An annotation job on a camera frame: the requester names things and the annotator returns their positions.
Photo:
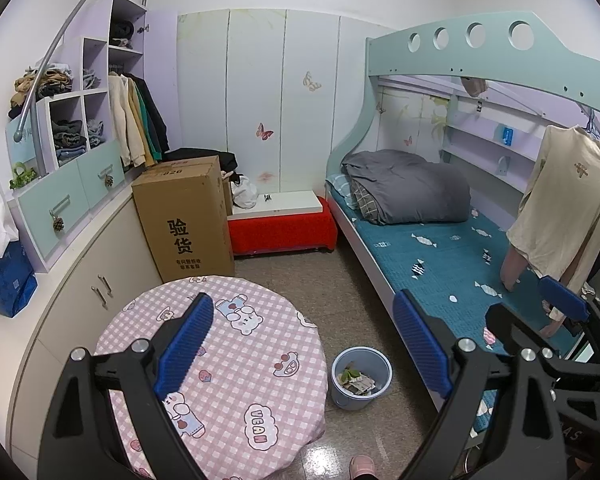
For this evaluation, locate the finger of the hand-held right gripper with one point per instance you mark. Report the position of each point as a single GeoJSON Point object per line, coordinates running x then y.
{"type": "Point", "coordinates": [562, 300]}
{"type": "Point", "coordinates": [510, 327]}

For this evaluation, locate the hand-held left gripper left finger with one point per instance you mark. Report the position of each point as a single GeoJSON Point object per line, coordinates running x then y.
{"type": "Point", "coordinates": [185, 345]}

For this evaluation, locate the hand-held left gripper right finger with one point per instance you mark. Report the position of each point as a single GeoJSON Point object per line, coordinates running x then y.
{"type": "Point", "coordinates": [422, 345]}

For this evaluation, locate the pile of mixed wrappers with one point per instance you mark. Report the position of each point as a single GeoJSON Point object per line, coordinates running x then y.
{"type": "Point", "coordinates": [360, 382]}

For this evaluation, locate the blue plastic bucket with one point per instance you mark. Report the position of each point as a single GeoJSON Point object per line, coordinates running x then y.
{"type": "Point", "coordinates": [360, 402]}

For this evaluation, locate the pink garment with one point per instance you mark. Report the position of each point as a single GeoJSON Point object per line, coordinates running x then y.
{"type": "Point", "coordinates": [512, 270]}

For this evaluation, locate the teal candy print bedsheet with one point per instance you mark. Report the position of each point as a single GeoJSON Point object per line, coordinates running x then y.
{"type": "Point", "coordinates": [430, 270]}

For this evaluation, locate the round table pink checked tablecloth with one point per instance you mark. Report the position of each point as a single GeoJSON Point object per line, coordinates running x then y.
{"type": "Point", "coordinates": [260, 330]}

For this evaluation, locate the beige long sleeve shirt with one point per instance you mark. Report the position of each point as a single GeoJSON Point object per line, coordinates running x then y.
{"type": "Point", "coordinates": [560, 200]}

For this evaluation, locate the large printed cardboard box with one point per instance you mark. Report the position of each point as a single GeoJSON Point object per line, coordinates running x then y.
{"type": "Point", "coordinates": [180, 230]}

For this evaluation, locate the beige low cabinet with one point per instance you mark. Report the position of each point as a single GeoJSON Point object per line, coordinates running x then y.
{"type": "Point", "coordinates": [70, 300]}

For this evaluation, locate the pink slipper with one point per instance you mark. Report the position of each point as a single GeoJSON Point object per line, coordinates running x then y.
{"type": "Point", "coordinates": [362, 467]}

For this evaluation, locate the red ottoman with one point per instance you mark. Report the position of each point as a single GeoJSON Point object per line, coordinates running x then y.
{"type": "Point", "coordinates": [280, 230]}

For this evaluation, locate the grey duvet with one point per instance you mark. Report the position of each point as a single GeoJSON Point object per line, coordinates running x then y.
{"type": "Point", "coordinates": [410, 185]}

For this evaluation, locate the white plastic bag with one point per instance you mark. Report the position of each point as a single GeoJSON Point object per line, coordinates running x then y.
{"type": "Point", "coordinates": [245, 192]}

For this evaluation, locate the small blue box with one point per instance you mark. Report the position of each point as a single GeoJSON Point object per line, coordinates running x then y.
{"type": "Point", "coordinates": [506, 136]}

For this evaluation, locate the pine cone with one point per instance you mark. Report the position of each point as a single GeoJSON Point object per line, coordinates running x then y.
{"type": "Point", "coordinates": [57, 223]}
{"type": "Point", "coordinates": [109, 180]}

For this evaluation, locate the white board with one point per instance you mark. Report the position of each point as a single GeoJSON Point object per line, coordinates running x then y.
{"type": "Point", "coordinates": [290, 202]}

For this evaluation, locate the teal striped pillow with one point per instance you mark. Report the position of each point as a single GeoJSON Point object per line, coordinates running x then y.
{"type": "Point", "coordinates": [337, 187]}

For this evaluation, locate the blue clothes hanger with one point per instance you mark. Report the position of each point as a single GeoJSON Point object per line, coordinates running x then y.
{"type": "Point", "coordinates": [591, 122]}

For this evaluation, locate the blue shopping bag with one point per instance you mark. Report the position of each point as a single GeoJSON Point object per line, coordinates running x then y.
{"type": "Point", "coordinates": [5, 285]}

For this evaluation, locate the black cloth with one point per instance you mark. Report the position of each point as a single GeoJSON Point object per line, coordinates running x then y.
{"type": "Point", "coordinates": [200, 154]}

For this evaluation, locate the green garment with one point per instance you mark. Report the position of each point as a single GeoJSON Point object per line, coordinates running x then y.
{"type": "Point", "coordinates": [152, 152]}

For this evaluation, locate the purple teal staircase cabinet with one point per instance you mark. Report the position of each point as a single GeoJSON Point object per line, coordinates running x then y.
{"type": "Point", "coordinates": [40, 210]}

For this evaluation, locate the black coat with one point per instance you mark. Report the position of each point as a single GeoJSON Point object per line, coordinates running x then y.
{"type": "Point", "coordinates": [159, 125]}

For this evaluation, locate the cream jacket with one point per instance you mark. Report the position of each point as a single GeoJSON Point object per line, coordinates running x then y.
{"type": "Point", "coordinates": [127, 130]}

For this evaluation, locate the pink butterfly sticker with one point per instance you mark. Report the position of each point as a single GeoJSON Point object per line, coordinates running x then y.
{"type": "Point", "coordinates": [264, 131]}

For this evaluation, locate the brown hanging cloth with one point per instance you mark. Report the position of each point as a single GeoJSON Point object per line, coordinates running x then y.
{"type": "Point", "coordinates": [474, 87]}

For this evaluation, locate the green artificial plant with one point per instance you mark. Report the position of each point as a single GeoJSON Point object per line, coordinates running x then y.
{"type": "Point", "coordinates": [22, 177]}

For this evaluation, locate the dark folded jeans stack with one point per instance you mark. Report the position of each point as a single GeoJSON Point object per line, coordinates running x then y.
{"type": "Point", "coordinates": [70, 140]}

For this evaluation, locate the teal bunk bed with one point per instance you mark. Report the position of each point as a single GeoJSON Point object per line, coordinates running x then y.
{"type": "Point", "coordinates": [460, 60]}

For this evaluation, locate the white panel wardrobe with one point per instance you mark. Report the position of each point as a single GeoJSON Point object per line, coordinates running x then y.
{"type": "Point", "coordinates": [280, 85]}

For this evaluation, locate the grey metal handrail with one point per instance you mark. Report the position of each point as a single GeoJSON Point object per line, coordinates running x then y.
{"type": "Point", "coordinates": [22, 120]}

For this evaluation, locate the beige butterfly sticker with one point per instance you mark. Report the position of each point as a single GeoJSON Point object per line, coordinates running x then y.
{"type": "Point", "coordinates": [311, 81]}

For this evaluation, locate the pile of folded clothes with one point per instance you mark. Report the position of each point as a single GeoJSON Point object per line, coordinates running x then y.
{"type": "Point", "coordinates": [45, 82]}

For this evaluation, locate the black folded clothes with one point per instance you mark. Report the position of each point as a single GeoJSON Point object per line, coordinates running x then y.
{"type": "Point", "coordinates": [122, 32]}

